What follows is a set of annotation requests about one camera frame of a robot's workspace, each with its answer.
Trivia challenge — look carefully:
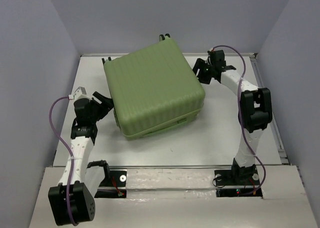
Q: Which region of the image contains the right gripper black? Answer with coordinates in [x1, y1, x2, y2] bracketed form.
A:
[186, 58, 215, 84]

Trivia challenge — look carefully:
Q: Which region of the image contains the green hard-shell suitcase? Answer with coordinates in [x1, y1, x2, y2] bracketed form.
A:
[103, 34, 206, 140]

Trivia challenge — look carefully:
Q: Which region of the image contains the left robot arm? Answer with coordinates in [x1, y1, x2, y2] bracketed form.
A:
[48, 87, 114, 226]

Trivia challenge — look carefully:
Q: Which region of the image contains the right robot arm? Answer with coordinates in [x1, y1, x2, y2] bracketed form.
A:
[192, 49, 273, 188]

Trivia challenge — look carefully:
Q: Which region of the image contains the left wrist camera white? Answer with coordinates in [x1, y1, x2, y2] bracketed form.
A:
[68, 87, 89, 101]

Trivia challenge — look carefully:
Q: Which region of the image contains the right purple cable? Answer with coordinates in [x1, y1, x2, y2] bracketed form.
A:
[208, 45, 267, 196]

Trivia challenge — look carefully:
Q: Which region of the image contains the purple cable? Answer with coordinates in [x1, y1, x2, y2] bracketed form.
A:
[208, 45, 267, 196]
[49, 95, 79, 226]

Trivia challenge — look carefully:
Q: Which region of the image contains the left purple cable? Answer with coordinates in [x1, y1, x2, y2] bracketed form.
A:
[49, 95, 79, 226]

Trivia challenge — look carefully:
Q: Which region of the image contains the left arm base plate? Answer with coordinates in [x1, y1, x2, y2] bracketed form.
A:
[94, 169, 127, 198]

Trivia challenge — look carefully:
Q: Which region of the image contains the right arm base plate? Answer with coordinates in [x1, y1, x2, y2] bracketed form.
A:
[212, 169, 263, 198]

